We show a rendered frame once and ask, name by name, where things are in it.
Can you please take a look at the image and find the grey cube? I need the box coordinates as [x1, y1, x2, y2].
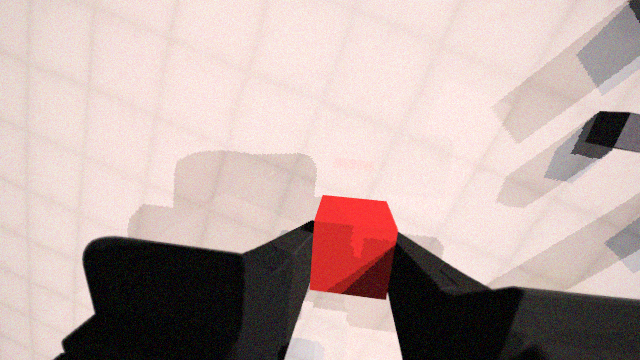
[586, 111, 640, 153]

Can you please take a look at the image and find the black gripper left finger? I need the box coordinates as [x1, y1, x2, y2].
[82, 220, 314, 360]

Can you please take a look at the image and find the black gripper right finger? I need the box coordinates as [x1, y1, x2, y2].
[387, 232, 640, 360]

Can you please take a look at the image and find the red block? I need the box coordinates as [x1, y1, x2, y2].
[310, 195, 398, 300]

